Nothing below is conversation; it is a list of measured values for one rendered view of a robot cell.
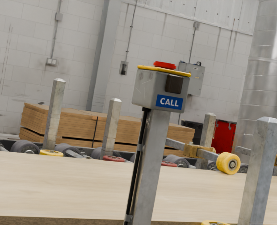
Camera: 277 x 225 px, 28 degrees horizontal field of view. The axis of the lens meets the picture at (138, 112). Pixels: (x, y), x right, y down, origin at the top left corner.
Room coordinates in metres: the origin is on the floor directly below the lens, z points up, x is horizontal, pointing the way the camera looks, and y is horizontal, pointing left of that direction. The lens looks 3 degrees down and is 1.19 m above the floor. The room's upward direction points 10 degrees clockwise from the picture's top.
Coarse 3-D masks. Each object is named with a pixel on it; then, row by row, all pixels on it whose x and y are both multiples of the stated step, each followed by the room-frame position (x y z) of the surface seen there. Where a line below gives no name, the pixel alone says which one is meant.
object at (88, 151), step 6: (0, 138) 2.48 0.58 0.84; (6, 144) 2.48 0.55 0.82; (12, 144) 2.49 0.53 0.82; (36, 144) 2.55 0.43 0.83; (42, 144) 2.56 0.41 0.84; (84, 150) 2.67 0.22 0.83; (90, 150) 2.68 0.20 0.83; (114, 150) 2.75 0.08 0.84; (126, 156) 2.78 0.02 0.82; (192, 162) 2.98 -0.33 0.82
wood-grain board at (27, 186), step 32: (0, 160) 1.60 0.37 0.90; (32, 160) 1.70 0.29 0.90; (64, 160) 1.80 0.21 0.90; (96, 160) 1.92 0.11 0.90; (0, 192) 1.22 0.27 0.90; (32, 192) 1.27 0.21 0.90; (64, 192) 1.33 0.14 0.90; (96, 192) 1.39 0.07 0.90; (128, 192) 1.46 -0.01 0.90; (160, 192) 1.54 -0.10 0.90; (192, 192) 1.62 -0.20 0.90; (224, 192) 1.72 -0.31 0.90; (0, 224) 1.04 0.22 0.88; (32, 224) 1.07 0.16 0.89; (64, 224) 1.10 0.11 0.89; (96, 224) 1.14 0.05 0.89; (160, 224) 1.21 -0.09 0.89; (192, 224) 1.26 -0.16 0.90
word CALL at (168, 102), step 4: (160, 96) 0.93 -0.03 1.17; (164, 96) 0.94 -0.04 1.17; (168, 96) 0.94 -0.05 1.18; (156, 100) 0.93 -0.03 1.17; (160, 100) 0.93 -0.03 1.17; (164, 100) 0.94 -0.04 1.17; (168, 100) 0.94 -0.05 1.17; (172, 100) 0.94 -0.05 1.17; (176, 100) 0.95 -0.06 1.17; (180, 100) 0.95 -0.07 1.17; (156, 104) 0.93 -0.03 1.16; (160, 104) 0.93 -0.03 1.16; (164, 104) 0.94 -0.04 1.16; (168, 104) 0.94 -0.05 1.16; (172, 104) 0.95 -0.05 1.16; (176, 104) 0.95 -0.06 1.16; (180, 104) 0.95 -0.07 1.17; (176, 108) 0.95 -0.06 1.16; (180, 108) 0.95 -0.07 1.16
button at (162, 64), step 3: (156, 63) 0.96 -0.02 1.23; (159, 63) 0.96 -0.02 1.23; (162, 63) 0.95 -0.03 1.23; (165, 63) 0.96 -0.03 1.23; (168, 63) 0.96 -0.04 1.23; (171, 63) 0.96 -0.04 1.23; (156, 66) 0.96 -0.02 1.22; (159, 66) 0.96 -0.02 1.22; (162, 66) 0.95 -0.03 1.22; (165, 66) 0.95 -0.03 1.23; (168, 66) 0.95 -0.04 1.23; (171, 66) 0.96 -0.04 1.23; (174, 66) 0.96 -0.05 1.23; (171, 69) 0.96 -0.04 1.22
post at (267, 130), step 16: (256, 128) 1.10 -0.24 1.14; (272, 128) 1.08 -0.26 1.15; (256, 144) 1.10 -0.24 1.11; (272, 144) 1.09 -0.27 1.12; (256, 160) 1.09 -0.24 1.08; (272, 160) 1.09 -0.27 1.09; (256, 176) 1.08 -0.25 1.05; (256, 192) 1.08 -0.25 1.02; (240, 208) 1.11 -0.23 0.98; (256, 208) 1.08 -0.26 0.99; (240, 224) 1.10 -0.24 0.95; (256, 224) 1.09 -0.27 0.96
